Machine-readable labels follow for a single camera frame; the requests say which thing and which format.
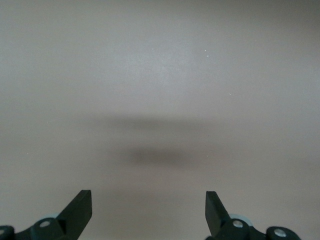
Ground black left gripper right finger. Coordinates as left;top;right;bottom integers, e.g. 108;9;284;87
205;191;300;240

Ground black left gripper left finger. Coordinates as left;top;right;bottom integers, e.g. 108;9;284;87
0;189;93;240

